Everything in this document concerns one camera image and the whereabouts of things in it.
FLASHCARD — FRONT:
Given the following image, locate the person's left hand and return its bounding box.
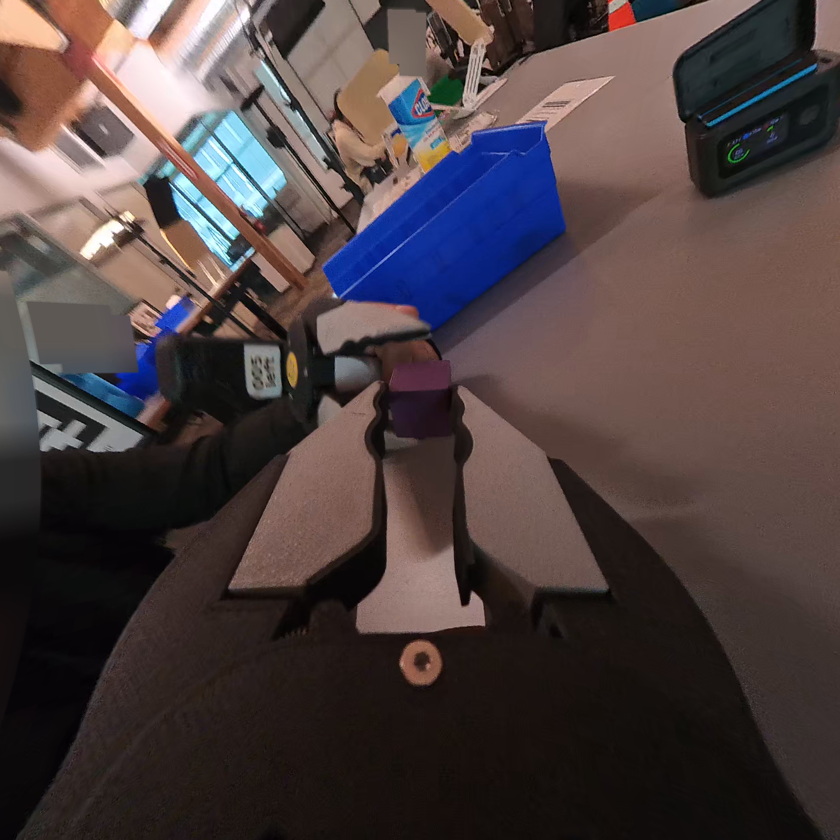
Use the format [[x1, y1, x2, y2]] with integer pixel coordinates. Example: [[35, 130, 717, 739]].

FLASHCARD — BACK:
[[375, 336, 442, 370]]

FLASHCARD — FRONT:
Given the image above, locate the blue plastic bin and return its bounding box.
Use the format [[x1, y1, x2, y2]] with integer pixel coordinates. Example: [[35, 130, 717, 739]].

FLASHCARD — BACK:
[[322, 121, 567, 332]]

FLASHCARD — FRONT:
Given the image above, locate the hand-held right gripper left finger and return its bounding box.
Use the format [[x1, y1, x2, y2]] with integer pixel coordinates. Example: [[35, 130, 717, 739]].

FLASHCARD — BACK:
[[226, 382, 388, 608]]

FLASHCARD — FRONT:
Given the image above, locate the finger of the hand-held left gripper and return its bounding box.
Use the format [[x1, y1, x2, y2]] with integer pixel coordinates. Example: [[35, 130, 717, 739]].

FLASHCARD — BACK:
[[331, 356, 387, 395], [317, 303, 434, 358]]

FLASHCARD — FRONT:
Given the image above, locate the purple cube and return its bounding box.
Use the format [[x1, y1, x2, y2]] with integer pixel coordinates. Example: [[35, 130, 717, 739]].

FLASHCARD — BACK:
[[387, 359, 455, 441]]

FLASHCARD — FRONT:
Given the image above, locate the black white marker board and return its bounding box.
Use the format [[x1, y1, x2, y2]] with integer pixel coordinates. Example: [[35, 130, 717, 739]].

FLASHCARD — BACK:
[[29, 363, 160, 455]]

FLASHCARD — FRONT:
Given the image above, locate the black wall monitor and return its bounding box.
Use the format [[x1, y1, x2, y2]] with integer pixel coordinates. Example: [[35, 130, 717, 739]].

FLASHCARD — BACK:
[[266, 0, 327, 52]]

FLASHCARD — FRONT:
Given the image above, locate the blue yellow wipes pack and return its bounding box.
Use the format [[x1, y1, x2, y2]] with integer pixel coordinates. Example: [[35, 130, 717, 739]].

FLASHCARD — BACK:
[[386, 74, 455, 173]]

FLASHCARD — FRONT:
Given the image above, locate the blue storage crate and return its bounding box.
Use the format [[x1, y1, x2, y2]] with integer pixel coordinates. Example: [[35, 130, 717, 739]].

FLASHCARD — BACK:
[[134, 297, 199, 352]]

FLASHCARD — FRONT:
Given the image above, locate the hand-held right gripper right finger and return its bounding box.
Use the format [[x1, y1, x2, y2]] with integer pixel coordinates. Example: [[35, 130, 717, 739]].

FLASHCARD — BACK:
[[451, 386, 610, 608]]

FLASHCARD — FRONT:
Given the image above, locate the white barcode label sheet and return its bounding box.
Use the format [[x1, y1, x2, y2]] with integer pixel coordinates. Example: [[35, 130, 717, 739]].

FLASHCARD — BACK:
[[521, 75, 616, 133]]

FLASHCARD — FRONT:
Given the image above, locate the white lattice stand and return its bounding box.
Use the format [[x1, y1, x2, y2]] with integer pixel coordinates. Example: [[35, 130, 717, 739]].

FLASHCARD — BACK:
[[451, 36, 511, 120]]

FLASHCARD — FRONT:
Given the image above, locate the large beige panel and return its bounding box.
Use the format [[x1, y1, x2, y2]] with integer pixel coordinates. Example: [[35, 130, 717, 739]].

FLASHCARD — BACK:
[[336, 49, 403, 142]]

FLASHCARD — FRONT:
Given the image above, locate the black battery charging case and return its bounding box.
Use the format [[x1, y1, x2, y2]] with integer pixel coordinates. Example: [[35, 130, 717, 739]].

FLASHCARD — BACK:
[[672, 0, 840, 199]]

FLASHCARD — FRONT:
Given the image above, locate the small beige board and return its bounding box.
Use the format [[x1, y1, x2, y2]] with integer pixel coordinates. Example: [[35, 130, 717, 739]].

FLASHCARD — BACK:
[[425, 0, 494, 43]]

